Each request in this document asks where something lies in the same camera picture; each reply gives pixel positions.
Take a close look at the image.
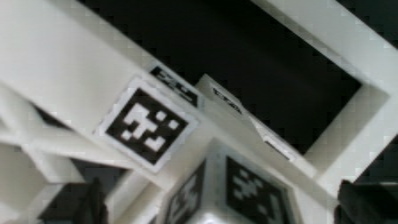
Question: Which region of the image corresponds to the white chair back frame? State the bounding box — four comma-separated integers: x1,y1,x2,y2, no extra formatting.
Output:
0,0,335,224

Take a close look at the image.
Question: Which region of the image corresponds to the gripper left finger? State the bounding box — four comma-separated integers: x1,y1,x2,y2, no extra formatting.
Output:
38,179,108,224

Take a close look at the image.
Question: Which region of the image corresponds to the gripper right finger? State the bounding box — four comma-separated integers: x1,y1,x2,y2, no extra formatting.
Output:
333,180,398,224

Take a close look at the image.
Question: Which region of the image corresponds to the white U-shaped fence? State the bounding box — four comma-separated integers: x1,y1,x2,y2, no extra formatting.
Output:
252,0,398,192

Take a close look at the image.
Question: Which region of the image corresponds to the white chair leg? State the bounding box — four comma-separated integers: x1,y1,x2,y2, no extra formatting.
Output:
145,62,202,109
195,74,296,161

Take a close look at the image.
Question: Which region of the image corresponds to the white tagged cube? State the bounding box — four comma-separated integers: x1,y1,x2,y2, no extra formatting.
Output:
156,140,298,224

